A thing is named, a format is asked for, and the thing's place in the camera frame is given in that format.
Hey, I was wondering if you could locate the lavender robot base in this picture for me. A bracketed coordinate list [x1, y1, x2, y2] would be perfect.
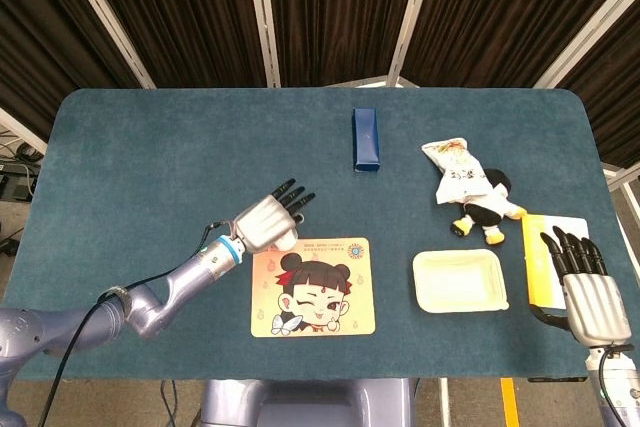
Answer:
[199, 378, 417, 427]

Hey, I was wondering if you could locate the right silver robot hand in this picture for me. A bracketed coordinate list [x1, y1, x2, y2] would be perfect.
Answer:
[528, 225, 633, 348]

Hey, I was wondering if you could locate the black white plush doll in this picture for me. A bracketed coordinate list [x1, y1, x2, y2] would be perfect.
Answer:
[448, 167, 528, 246]

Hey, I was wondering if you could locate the white disposable food tray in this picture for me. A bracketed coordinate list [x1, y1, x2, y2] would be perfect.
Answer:
[412, 248, 511, 314]

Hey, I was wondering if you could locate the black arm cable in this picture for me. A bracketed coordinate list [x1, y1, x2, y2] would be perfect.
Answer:
[37, 219, 236, 427]

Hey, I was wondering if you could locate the blue table cloth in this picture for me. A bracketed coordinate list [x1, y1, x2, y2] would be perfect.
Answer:
[1, 87, 637, 382]

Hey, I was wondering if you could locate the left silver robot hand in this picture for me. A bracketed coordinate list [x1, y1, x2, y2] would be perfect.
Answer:
[232, 177, 317, 253]

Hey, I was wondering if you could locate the cartoon girl mouse pad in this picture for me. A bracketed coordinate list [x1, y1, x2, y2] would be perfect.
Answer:
[250, 237, 377, 339]

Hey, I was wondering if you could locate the white snack bag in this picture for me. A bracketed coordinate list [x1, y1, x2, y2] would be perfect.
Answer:
[421, 135, 489, 206]

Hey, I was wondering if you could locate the dark blue rectangular box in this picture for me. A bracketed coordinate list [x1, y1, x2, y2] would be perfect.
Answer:
[352, 107, 381, 173]

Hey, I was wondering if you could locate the black equipment on floor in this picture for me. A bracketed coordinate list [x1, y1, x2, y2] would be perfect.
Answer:
[0, 156, 41, 203]

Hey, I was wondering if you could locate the yellow white book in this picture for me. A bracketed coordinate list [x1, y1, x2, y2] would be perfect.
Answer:
[520, 213, 589, 310]

